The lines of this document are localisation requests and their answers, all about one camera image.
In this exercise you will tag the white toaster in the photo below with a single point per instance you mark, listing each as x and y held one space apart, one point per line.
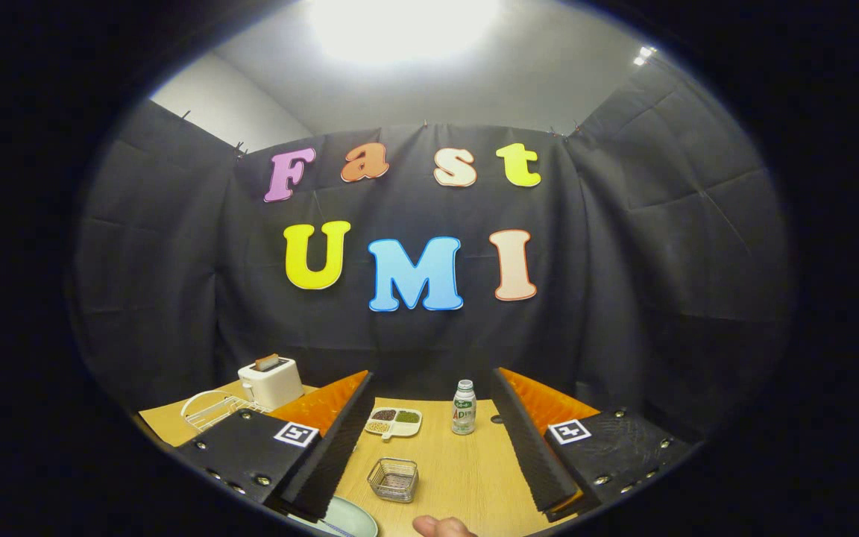
277 384

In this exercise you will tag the large ceiling light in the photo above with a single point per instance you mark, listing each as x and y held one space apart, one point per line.
400 26

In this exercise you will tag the light green plate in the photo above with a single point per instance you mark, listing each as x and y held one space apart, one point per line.
351 518

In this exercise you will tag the small ceiling light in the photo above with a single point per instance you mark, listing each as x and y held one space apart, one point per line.
644 54

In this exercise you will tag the pile of dark beans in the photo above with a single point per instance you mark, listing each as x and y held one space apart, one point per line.
384 415

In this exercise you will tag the pile of yellow soybeans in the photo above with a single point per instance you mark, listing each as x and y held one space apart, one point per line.
378 427

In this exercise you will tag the white drink bottle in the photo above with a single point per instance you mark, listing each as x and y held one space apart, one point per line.
464 414

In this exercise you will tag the brown toast slice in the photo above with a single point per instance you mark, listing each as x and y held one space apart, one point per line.
267 362

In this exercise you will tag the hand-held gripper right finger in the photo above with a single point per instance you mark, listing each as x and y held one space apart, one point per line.
530 447

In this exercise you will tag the white divided dish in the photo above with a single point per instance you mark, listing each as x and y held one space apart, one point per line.
408 429

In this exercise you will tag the pile of green beans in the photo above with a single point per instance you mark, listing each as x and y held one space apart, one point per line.
408 416

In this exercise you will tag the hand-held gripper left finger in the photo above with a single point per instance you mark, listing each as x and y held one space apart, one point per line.
340 447

